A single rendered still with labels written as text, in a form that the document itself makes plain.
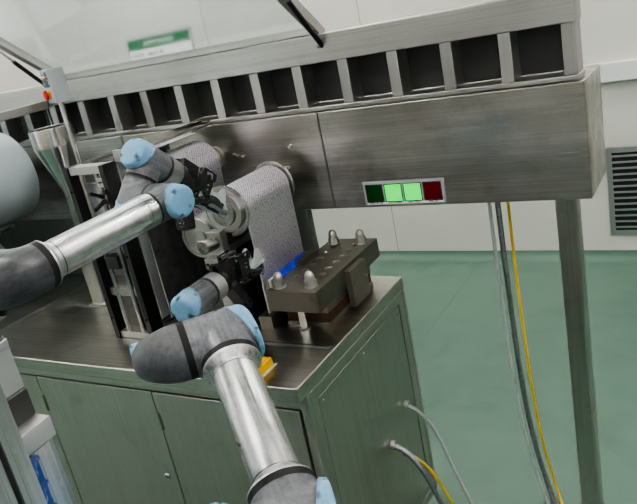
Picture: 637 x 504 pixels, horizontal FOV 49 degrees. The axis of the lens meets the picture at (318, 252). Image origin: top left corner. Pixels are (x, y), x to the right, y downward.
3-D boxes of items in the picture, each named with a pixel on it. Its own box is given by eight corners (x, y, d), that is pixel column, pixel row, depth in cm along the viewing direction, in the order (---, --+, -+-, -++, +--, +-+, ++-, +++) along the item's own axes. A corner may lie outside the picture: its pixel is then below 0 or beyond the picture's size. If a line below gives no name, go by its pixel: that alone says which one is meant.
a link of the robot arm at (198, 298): (173, 326, 173) (163, 295, 170) (200, 307, 181) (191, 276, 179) (197, 328, 169) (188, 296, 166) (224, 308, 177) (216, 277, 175)
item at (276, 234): (262, 285, 199) (247, 224, 193) (303, 254, 218) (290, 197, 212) (263, 285, 199) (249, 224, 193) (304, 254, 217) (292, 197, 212)
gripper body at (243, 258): (251, 248, 187) (224, 266, 178) (258, 277, 190) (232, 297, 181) (228, 248, 191) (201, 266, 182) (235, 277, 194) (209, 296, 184)
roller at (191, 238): (187, 257, 207) (176, 219, 203) (236, 227, 227) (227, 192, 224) (219, 257, 201) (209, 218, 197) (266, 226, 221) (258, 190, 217)
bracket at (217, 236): (223, 336, 202) (196, 237, 193) (235, 325, 208) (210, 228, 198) (237, 337, 200) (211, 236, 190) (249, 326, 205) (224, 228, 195)
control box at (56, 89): (43, 105, 214) (33, 71, 210) (64, 99, 217) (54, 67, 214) (51, 104, 208) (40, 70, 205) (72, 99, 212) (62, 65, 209)
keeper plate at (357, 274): (350, 306, 202) (343, 271, 198) (365, 291, 210) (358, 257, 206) (358, 306, 200) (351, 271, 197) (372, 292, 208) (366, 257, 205)
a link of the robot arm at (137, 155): (112, 167, 162) (123, 134, 164) (145, 185, 171) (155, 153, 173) (136, 169, 158) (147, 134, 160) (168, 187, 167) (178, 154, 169)
